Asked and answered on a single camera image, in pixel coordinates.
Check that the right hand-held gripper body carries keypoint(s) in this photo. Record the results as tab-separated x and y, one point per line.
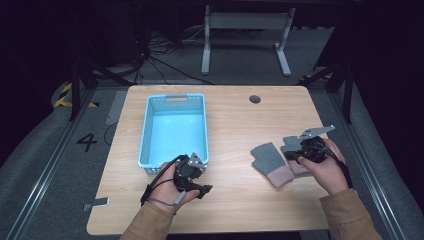
315	150

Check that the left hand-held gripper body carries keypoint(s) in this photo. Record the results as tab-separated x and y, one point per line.
186	170

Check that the grey glove with pink cuff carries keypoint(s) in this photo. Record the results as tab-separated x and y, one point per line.
270	161
291	144

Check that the light blue plastic basket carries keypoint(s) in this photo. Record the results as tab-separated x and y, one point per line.
175	133

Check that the person's right hand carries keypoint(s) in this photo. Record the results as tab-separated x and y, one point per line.
330	175

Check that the person's left hand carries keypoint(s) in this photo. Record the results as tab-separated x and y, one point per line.
165	191

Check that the black stand legs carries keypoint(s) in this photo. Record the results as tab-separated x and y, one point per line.
348	93
75	90

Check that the round table grommet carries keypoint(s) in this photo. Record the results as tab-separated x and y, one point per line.
255	99

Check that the small grey tape piece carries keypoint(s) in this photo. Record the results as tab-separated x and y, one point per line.
100	202

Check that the grey floor tape strip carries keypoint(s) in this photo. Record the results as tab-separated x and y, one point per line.
116	106

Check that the grey metal stand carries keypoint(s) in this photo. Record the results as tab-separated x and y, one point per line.
206	50

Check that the yellow black floor tape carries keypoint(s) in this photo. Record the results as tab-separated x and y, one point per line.
63	96

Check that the metal floor rail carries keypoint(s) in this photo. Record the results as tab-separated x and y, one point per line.
50	166
366	173

